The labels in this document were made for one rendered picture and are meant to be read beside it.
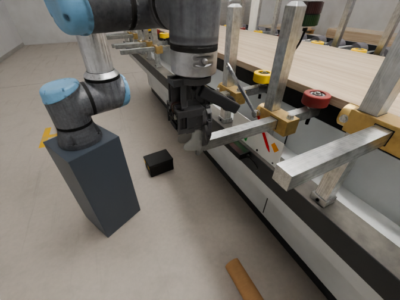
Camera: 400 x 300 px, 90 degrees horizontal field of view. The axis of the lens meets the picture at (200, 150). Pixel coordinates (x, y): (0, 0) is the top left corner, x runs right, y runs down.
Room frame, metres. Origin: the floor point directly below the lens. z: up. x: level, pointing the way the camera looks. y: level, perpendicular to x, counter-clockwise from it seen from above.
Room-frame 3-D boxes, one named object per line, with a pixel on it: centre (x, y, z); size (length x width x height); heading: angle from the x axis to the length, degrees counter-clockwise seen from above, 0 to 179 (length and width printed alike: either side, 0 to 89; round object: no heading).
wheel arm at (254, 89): (0.75, -0.08, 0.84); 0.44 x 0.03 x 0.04; 117
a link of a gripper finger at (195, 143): (0.40, 0.01, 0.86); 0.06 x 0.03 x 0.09; 116
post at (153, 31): (1.70, 0.34, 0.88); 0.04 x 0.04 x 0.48; 27
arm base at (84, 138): (0.81, 0.58, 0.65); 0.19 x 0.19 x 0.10
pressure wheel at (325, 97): (0.61, -0.37, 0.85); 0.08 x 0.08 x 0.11
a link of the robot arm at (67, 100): (0.81, 0.57, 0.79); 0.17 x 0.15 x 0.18; 131
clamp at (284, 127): (0.57, -0.24, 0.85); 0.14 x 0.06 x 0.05; 27
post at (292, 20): (0.58, -0.23, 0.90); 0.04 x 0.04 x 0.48; 27
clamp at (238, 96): (0.79, -0.12, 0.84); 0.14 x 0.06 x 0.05; 27
